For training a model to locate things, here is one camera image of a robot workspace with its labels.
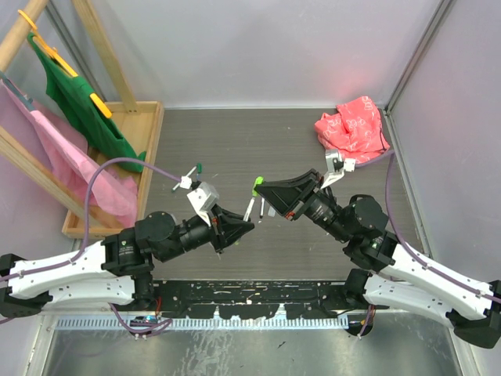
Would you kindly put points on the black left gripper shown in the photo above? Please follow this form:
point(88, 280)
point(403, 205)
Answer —
point(225, 228)

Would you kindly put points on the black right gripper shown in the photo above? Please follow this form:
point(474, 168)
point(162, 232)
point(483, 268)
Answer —
point(284, 194)

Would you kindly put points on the white pen with black end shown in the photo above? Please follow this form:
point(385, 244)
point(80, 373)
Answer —
point(262, 208)

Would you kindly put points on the grey highlighter with orange tip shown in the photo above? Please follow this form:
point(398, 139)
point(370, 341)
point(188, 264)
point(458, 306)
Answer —
point(271, 212)

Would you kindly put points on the lime green pen cap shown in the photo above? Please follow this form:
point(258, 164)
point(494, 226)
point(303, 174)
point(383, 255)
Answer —
point(258, 181)

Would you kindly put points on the white pen with lime end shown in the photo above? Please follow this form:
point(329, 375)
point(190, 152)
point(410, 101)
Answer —
point(248, 211)

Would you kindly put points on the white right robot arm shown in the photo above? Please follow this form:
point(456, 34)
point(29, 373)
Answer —
point(388, 272)

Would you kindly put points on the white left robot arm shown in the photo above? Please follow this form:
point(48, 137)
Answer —
point(116, 270)

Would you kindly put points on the white marker with green end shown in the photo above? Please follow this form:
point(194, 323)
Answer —
point(186, 180)

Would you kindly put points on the coral patterned cloth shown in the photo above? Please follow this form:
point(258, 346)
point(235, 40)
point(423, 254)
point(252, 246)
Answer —
point(355, 130)

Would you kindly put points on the pink cloth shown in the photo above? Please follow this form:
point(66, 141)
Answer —
point(64, 150)

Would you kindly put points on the yellow clothes hanger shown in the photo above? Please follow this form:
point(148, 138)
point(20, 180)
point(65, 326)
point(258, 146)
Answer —
point(54, 55)

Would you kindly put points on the green cloth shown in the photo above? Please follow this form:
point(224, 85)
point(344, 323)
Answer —
point(72, 97)

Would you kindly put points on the blue-grey clothes hanger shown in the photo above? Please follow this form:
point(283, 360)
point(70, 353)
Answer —
point(26, 101)

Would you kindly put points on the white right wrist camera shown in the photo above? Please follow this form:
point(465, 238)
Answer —
point(337, 166)

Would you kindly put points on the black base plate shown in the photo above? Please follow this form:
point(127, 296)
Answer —
point(249, 299)

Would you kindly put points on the aluminium frame post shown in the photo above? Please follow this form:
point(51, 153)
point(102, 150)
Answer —
point(433, 26)

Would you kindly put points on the grey slotted cable duct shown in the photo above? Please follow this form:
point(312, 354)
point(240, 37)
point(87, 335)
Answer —
point(82, 323)

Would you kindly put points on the wooden rack frame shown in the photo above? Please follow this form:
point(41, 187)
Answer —
point(86, 122)

